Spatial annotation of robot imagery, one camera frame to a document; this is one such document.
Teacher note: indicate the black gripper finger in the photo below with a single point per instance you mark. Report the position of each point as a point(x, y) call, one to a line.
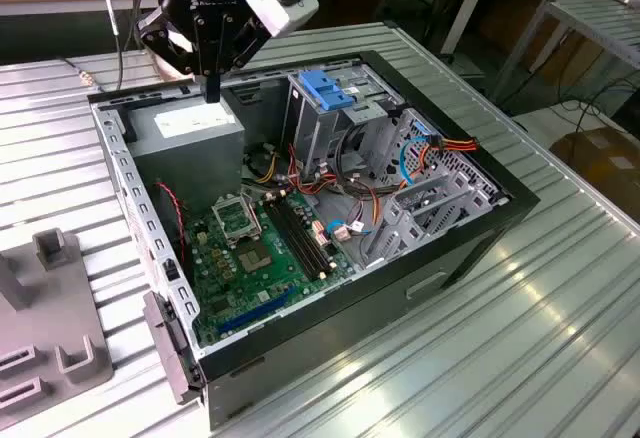
point(226, 43)
point(204, 43)

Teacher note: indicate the perforated metal disk bay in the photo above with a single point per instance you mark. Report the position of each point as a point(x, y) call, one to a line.
point(465, 178)

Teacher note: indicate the grey metal drive cage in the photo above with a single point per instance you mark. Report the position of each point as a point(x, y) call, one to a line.
point(310, 133)

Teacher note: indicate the grey power supply unit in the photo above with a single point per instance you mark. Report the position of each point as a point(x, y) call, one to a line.
point(190, 168)

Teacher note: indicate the black RAM slot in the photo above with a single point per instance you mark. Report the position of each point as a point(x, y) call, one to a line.
point(310, 238)
point(296, 238)
point(303, 238)
point(289, 238)

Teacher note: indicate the green motherboard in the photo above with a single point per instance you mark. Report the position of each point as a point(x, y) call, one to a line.
point(220, 278)

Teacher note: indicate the blue expansion slot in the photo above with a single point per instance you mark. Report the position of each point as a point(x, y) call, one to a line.
point(255, 312)

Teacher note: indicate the black PC case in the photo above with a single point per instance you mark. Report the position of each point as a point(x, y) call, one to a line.
point(380, 308)

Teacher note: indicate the grey parts rack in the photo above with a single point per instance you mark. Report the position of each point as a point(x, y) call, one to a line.
point(50, 308)

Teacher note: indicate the metal slat side table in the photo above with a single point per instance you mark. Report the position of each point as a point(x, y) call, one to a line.
point(600, 23)

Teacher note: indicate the brown cardboard box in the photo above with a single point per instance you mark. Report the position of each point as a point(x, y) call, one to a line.
point(600, 163)

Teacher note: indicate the blue plastic drive bracket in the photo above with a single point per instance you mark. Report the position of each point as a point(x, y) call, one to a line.
point(320, 88)

